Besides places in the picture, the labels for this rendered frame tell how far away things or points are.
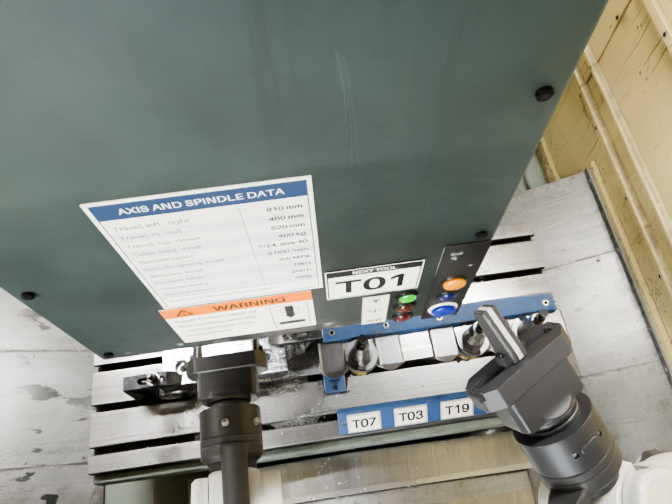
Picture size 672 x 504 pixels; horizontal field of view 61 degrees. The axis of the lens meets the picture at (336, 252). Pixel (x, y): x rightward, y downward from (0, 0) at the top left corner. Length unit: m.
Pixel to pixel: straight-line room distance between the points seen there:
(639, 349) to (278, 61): 1.48
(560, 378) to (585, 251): 1.17
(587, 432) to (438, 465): 0.96
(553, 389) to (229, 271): 0.34
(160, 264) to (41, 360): 1.39
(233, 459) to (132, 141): 0.52
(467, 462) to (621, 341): 0.52
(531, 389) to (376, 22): 0.41
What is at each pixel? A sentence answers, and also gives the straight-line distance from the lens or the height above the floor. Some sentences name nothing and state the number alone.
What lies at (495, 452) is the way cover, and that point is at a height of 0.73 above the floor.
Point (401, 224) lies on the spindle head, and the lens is 0.48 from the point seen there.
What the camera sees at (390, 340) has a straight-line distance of 1.13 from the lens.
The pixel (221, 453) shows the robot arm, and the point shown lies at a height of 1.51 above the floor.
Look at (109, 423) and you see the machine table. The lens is 1.52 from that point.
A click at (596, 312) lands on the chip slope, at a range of 1.72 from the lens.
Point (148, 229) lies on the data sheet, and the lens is 0.45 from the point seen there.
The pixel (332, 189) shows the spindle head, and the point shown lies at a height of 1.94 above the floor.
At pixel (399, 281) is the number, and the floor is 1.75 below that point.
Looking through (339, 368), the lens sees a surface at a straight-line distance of 1.11.
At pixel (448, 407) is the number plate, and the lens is 1.39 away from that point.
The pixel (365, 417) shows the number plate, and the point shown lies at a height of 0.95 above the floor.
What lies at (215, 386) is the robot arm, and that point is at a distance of 0.86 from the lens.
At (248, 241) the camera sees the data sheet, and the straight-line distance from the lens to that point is 0.47.
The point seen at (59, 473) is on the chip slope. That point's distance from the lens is 1.80.
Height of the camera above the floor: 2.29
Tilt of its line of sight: 64 degrees down
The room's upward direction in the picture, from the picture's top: 3 degrees counter-clockwise
